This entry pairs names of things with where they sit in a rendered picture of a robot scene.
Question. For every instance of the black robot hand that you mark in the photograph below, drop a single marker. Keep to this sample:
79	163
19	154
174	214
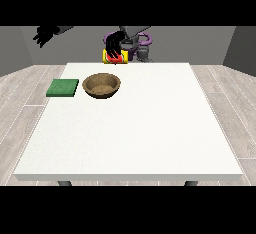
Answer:
46	34
114	44

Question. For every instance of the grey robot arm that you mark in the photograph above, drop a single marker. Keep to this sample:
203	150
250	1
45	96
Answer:
134	31
65	29

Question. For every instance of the brown wooden bowl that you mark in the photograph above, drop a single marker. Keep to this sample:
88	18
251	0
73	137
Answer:
101	85

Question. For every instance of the green square pad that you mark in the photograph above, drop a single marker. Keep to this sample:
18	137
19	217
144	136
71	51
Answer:
62	87

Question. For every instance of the grey robot trunk purple rings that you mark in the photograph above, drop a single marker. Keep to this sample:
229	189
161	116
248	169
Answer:
143	54

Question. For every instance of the dark table leg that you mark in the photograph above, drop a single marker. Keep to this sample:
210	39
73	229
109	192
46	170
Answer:
191	183
64	183

